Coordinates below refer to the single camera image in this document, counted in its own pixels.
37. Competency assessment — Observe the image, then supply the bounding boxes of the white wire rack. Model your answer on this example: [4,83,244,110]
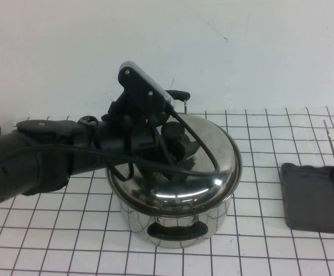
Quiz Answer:
[0,106,334,276]

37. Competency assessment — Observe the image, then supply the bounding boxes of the steel pot lid black knob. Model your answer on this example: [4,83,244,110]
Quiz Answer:
[106,112,242,212]

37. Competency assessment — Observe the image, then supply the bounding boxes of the stainless steel pot black handles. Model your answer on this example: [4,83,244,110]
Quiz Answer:
[105,89,244,250]

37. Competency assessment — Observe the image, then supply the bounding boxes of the grey tray lid rack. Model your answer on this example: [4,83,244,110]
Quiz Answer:
[280,119,334,232]

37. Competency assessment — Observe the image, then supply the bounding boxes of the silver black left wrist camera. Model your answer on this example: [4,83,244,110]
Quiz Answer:
[117,60,176,116]

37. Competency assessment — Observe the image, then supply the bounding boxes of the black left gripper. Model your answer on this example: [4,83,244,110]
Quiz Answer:
[100,91,199,174]

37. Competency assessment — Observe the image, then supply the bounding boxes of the black camera cable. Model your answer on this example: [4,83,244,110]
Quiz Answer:
[0,108,221,182]

